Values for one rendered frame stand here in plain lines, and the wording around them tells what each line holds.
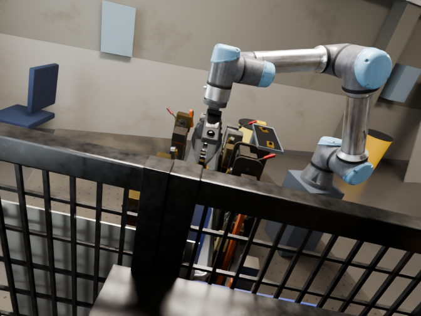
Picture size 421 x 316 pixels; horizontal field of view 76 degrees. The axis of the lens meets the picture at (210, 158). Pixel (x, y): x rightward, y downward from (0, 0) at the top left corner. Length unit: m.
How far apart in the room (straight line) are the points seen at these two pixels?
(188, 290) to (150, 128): 3.55
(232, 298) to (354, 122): 0.90
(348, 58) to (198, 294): 0.90
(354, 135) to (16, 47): 3.37
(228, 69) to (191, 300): 0.61
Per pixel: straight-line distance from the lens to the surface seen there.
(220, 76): 0.77
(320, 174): 1.33
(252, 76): 0.80
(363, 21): 4.72
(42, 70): 3.08
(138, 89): 3.61
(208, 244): 0.97
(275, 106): 4.22
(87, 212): 1.51
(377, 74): 1.03
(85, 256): 0.36
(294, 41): 4.11
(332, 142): 1.28
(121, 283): 0.30
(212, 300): 0.30
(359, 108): 1.08
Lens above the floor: 1.67
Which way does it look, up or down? 26 degrees down
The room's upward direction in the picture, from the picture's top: 14 degrees clockwise
